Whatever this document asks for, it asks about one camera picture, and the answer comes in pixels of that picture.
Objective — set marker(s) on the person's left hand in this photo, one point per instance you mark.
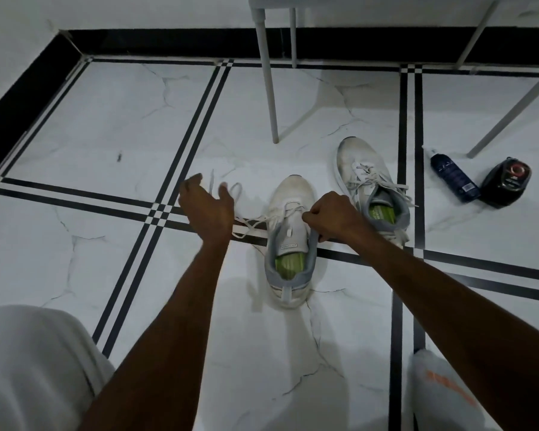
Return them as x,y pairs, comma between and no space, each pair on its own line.
209,215

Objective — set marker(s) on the person's right hand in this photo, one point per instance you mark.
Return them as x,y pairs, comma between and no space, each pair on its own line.
337,219

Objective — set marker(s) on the white shoelace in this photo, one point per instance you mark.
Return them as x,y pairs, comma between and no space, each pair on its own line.
251,219
373,175

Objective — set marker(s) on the white sneaker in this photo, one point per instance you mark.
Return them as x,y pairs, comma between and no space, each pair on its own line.
350,152
292,188

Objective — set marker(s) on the person's right forearm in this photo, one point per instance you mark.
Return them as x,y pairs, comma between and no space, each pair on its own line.
467,332

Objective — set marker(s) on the person's left forearm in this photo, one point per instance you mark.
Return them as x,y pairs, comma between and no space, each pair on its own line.
157,350

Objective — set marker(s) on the grey metal shelf rack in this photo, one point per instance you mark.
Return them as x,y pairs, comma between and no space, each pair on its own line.
269,85

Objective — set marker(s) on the black shoe polish container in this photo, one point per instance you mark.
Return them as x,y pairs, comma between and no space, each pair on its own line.
505,184

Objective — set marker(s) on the dark blue spray bottle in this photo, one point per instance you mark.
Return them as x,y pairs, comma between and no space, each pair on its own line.
453,179

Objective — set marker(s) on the white sock with orange print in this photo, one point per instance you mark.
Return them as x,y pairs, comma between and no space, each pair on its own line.
444,395

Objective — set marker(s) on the white shorts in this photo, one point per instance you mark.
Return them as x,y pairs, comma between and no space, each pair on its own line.
31,372

